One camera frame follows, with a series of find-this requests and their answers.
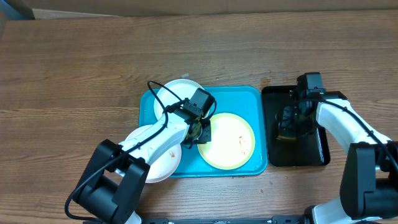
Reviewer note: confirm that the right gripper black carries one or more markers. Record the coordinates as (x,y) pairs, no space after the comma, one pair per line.
(288,118)

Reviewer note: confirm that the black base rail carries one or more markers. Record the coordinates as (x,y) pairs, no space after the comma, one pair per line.
(277,219)

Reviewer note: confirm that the pink plate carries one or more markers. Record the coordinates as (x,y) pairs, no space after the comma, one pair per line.
(168,161)

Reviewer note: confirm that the teal plastic tray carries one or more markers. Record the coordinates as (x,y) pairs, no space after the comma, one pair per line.
(244,101)

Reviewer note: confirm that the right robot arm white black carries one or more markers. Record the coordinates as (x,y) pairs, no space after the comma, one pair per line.
(368,189)

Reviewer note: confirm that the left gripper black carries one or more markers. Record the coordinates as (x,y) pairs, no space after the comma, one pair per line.
(206,136)

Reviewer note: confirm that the green yellow sponge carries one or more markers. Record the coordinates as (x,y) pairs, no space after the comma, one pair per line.
(289,136)

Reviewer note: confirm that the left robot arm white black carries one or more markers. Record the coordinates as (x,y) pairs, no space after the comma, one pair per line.
(113,180)

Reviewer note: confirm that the yellow plate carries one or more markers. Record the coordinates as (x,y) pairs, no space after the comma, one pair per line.
(232,142)

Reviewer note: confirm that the white plate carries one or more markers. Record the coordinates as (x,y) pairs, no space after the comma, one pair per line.
(183,88)

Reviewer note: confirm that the black water tray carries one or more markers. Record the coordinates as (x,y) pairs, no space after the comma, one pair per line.
(308,150)

